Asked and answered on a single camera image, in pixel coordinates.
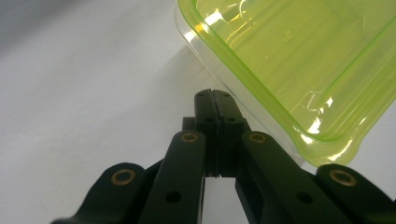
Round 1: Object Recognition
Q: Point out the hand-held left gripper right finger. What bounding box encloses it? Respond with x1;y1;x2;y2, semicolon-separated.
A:
216;89;353;224

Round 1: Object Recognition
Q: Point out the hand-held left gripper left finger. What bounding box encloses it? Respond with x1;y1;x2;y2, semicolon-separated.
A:
137;89;219;224

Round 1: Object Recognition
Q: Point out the green square food container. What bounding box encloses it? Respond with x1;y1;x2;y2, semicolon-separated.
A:
174;0;396;168

